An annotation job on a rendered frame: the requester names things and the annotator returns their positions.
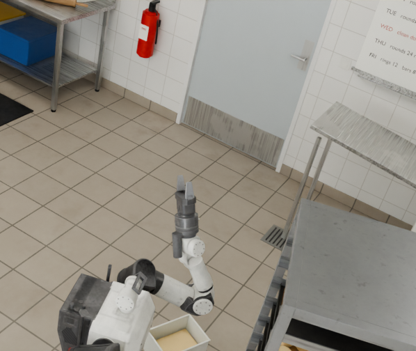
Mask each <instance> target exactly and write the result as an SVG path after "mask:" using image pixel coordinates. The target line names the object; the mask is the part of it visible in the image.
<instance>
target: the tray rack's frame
mask: <svg viewBox="0 0 416 351"><path fill-rule="evenodd" d="M285 297H290V298H292V299H296V300H297V303H296V310H295V311H294V314H293V316H294V317H296V318H300V319H302V320H306V321H308V322H313V323H315V324H318V325H321V326H324V327H328V328H331V329H334V330H337V331H339V332H344V333H346V334H350V335H352V336H356V337H359V338H363V339H365V340H368V341H371V342H374V343H378V344H381V345H384V346H387V347H389V348H394V349H396V350H400V351H416V232H413V231H409V230H406V229H404V228H399V227H397V226H393V225H390V224H386V223H383V222H381V221H376V220H374V219H370V218H367V217H363V216H360V215H358V214H354V213H351V212H347V211H344V210H340V209H338V208H334V207H331V206H329V205H324V204H322V203H317V202H315V201H311V204H310V205H306V204H303V203H301V204H300V207H299V209H298V214H297V219H296V227H295V231H294V239H293V244H292V248H291V255H290V260H289V268H288V273H287V280H286V285H285V293H284V297H283V301H284V299H285ZM282 303H283V302H282Z"/></svg>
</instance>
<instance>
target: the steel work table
mask: <svg viewBox="0 0 416 351"><path fill-rule="evenodd" d="M8 1H11V2H13V3H15V4H17V5H19V6H21V7H23V8H26V9H28V10H30V11H32V12H35V13H37V14H39V15H42V16H43V17H46V18H47V19H49V20H52V21H54V22H56V23H58V24H57V33H56V49H55V56H52V57H49V58H46V59H45V60H42V61H39V62H37V63H34V64H32V65H29V66H26V65H23V64H21V63H19V62H17V61H14V60H12V59H11V58H8V57H7V56H4V55H3V54H0V62H2V63H4V64H6V65H8V66H10V67H12V68H14V69H16V70H18V71H20V72H22V73H24V74H26V75H28V76H30V77H32V78H34V79H36V80H38V81H40V82H42V83H44V84H46V85H48V86H50V87H52V92H51V112H56V109H57V101H58V88H59V87H61V86H64V85H66V84H68V83H71V82H73V81H76V80H78V79H80V78H82V77H85V76H87V75H90V74H92V73H94V72H97V73H96V79H95V91H96V92H99V90H100V85H101V80H102V69H103V63H104V53H105V47H106V37H107V31H108V26H109V15H110V10H111V9H114V8H115V4H116V0H96V1H89V2H83V3H84V4H88V7H83V6H78V5H76V7H72V6H66V5H63V4H59V3H53V2H49V1H43V0H8ZM102 12H104V16H103V22H102V33H101V40H100V46H99V56H98V62H97V68H94V67H93V66H91V65H88V64H87V63H84V62H82V61H80V60H78V59H76V58H74V57H72V56H69V55H67V54H65V53H63V52H62V46H63V31H64V24H67V23H69V22H73V21H76V20H80V19H82V18H85V17H89V16H91V15H95V14H98V13H102Z"/></svg>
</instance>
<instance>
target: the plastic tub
mask: <svg viewBox="0 0 416 351"><path fill-rule="evenodd" d="M209 341H210V339H209V337H208V336H207V335H206V333H204V331H203V330H202V329H201V327H200V326H199V325H198V323H197V322H196V321H195V320H194V319H193V317H192V316H191V314H187V315H184V316H182V317H180V318H176V319H174V320H171V321H169V322H166V323H163V324H161V325H158V326H156V327H153V328H150V331H149V334H148V335H147V338H146V341H145V345H144V348H143V349H144V351H206V349H207V346H208V343H209Z"/></svg>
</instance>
